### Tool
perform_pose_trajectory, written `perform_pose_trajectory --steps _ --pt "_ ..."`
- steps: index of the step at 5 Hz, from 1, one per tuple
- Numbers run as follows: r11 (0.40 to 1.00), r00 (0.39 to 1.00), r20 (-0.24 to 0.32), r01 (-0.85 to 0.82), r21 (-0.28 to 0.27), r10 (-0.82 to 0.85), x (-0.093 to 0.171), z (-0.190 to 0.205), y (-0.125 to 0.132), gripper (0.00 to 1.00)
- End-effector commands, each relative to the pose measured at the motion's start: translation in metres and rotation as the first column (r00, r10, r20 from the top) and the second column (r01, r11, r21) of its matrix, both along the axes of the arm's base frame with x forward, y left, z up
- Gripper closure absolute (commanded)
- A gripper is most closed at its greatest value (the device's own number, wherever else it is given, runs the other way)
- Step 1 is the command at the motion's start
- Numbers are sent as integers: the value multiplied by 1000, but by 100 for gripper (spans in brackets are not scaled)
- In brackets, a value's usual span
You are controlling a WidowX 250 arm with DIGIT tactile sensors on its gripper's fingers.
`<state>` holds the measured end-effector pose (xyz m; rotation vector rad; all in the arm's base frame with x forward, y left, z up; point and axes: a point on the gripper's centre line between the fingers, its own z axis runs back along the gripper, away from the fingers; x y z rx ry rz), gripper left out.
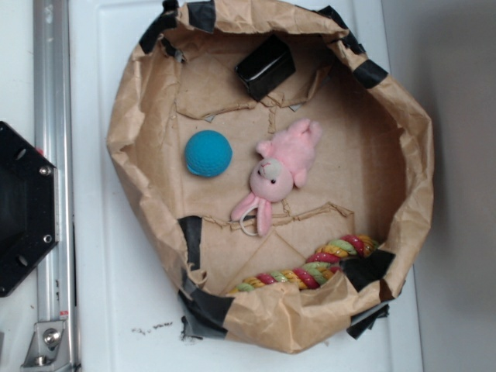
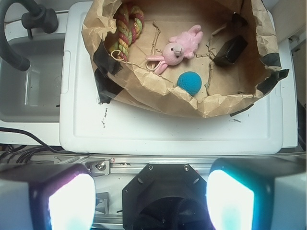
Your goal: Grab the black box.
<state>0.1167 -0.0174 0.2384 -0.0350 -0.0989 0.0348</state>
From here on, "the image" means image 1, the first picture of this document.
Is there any pink plush bunny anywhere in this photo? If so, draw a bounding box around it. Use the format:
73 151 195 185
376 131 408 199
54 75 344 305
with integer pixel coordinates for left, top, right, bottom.
231 119 322 236

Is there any black hexagonal base plate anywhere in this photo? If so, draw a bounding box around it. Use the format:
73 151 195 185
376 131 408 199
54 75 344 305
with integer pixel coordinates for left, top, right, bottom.
1 122 57 298

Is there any aluminium extrusion rail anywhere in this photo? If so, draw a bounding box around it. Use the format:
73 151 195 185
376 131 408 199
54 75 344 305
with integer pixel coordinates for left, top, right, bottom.
33 1 81 371

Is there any multicolour rope toy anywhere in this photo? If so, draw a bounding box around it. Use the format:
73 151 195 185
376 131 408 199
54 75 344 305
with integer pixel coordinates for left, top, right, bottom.
229 234 380 295

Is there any brown paper bag bin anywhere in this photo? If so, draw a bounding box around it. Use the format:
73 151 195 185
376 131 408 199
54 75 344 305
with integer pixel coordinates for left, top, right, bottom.
107 1 434 353

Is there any black box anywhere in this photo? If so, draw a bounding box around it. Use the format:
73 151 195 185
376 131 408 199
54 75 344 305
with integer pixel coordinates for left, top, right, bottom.
235 35 295 101

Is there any metal corner bracket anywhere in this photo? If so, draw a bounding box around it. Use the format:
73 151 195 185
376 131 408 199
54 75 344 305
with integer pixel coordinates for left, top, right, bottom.
20 320 71 371

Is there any blue dimpled ball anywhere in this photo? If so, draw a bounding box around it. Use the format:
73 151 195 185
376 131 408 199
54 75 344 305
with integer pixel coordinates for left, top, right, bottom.
184 130 233 177

